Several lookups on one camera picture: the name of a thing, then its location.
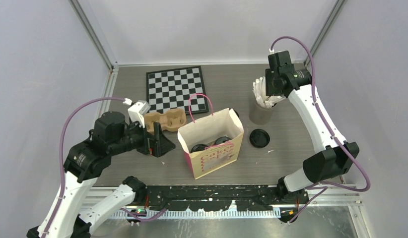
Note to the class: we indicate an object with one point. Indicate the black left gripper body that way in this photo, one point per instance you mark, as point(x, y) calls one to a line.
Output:
point(137, 137)

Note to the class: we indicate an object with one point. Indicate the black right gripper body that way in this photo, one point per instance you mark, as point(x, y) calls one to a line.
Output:
point(270, 83)

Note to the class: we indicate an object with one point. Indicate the black coffee cup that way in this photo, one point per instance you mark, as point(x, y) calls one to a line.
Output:
point(223, 140)
point(198, 147)

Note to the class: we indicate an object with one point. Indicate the pink paper bag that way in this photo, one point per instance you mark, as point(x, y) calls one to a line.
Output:
point(206, 130)

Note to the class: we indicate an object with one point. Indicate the stack of black lids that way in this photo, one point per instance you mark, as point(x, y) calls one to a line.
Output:
point(259, 138)

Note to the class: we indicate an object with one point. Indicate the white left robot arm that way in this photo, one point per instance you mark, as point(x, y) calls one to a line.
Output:
point(85, 163)

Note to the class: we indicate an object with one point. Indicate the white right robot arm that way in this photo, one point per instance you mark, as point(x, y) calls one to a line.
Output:
point(330, 146)

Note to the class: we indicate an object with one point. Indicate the brown cardboard cup carrier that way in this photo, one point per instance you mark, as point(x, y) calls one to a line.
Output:
point(171, 120)

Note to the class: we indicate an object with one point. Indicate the cup of white paper straws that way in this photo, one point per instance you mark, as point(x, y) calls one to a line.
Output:
point(262, 106)

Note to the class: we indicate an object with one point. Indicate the black white chessboard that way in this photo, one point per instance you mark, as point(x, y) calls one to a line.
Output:
point(176, 88)

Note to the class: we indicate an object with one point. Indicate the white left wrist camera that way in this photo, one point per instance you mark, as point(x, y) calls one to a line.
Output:
point(137, 110)

